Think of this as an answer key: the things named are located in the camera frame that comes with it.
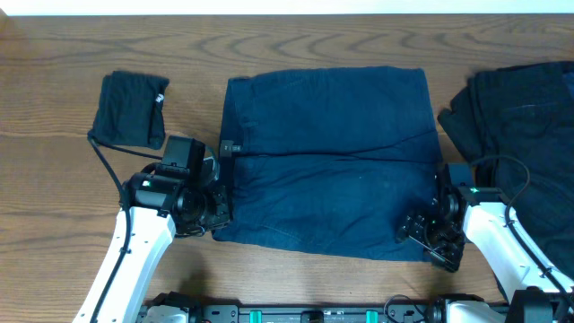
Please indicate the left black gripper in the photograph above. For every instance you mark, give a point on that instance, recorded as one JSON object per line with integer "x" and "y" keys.
{"x": 222, "y": 214}

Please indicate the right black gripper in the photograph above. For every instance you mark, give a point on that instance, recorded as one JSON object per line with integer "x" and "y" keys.
{"x": 413, "y": 226}

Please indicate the dark blue shorts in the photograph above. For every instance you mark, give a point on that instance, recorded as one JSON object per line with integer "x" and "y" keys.
{"x": 328, "y": 161}

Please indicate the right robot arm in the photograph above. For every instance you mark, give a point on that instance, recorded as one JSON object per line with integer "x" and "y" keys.
{"x": 535, "y": 289}

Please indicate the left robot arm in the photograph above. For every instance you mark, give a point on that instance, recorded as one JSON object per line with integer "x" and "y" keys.
{"x": 165, "y": 201}

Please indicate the black clothes pile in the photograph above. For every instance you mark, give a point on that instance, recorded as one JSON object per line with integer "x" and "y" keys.
{"x": 517, "y": 122}

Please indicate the small folded black garment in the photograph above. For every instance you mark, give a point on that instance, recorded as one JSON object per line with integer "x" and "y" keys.
{"x": 130, "y": 110}

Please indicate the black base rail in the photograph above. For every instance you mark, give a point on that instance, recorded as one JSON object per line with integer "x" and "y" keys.
{"x": 291, "y": 314}

